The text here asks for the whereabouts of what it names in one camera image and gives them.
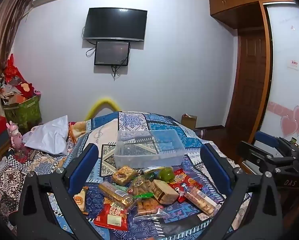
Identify wooden overhead cabinet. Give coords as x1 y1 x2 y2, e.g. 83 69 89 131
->
208 0 294 30

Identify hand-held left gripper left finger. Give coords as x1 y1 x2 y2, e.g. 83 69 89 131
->
8 143 100 240

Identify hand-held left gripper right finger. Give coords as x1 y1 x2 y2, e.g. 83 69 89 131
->
201 144 284 240

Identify green storage box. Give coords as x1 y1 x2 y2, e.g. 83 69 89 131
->
3 95 42 131

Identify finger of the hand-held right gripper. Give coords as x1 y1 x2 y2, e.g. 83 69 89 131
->
255 131 290 151
237 141 299 178

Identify white wardrobe door pink hearts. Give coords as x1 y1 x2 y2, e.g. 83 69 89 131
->
263 4 299 146

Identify blue patchwork printed blanket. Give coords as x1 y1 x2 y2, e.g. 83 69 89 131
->
0 110 255 240

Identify long clear biscuit packet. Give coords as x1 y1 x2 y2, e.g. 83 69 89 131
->
98 181 137 209

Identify beige bread packet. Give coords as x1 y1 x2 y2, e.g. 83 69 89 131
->
148 179 180 204

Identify striped brown curtain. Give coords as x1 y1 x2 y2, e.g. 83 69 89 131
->
0 0 35 120

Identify long wafer packet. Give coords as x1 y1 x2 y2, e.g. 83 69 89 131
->
178 189 221 215

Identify small orange cream snack packet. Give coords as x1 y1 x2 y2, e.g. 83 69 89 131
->
73 186 88 212

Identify yellow hoop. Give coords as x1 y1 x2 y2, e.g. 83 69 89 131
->
84 97 121 122

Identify cardboard box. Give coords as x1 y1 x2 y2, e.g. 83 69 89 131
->
181 113 198 130

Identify clear plastic storage container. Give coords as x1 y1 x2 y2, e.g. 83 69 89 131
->
114 129 186 168

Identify red packet with white label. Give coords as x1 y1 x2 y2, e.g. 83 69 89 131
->
93 202 128 232

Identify brown wooden door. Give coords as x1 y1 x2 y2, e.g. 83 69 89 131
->
225 29 268 131

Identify red cartoon snack packet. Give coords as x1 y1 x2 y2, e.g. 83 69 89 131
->
170 169 204 203

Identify small black monitor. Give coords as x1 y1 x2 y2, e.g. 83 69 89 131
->
94 41 130 66

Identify clear packet with green header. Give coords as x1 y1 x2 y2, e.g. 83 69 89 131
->
133 192 170 220

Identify caramel nut pastry packet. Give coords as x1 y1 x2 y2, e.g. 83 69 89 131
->
111 165 139 187

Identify green snack packet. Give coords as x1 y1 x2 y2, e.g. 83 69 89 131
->
156 167 175 183

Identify yellow and white snack packet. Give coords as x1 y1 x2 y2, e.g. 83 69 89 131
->
142 166 165 176

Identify red plush toy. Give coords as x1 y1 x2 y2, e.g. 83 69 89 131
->
3 54 35 98

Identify wall-mounted black television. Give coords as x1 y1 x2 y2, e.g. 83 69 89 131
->
82 7 147 42

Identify pale round label snack packet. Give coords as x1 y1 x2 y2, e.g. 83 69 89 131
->
127 175 155 195

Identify pink toy figure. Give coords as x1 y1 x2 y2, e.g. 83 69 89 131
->
6 121 23 151

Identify orange floral blanket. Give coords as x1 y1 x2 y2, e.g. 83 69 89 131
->
69 121 90 142

